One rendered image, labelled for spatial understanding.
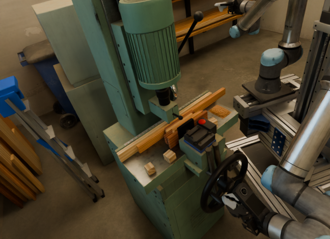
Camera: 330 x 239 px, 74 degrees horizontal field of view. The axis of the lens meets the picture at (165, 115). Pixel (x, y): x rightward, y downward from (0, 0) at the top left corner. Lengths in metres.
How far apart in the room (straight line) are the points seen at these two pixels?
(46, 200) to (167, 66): 1.85
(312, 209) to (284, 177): 0.10
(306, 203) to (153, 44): 0.64
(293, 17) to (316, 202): 0.98
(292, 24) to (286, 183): 0.94
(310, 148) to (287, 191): 0.13
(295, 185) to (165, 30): 0.61
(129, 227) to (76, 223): 0.45
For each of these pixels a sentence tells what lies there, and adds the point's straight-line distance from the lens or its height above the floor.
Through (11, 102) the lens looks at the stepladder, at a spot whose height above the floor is 1.09.
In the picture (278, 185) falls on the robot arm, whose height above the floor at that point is 1.04.
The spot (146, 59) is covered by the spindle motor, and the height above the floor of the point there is 1.32.
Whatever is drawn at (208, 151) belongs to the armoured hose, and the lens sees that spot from 0.89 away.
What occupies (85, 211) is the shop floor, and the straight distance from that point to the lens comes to 2.10.
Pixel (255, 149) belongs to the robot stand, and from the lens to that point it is 1.94.
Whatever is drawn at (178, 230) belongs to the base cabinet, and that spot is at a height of 0.36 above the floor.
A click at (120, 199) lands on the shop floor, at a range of 2.03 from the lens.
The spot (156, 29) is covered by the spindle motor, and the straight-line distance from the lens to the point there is 0.76.
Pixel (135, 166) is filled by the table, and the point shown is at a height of 0.90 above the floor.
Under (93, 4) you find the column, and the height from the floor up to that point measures 1.50.
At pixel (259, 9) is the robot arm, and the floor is 1.27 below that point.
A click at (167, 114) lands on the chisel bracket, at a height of 1.05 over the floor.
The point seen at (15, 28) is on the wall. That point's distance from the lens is 3.13.
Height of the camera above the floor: 1.64
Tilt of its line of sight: 38 degrees down
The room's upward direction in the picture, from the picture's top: 12 degrees counter-clockwise
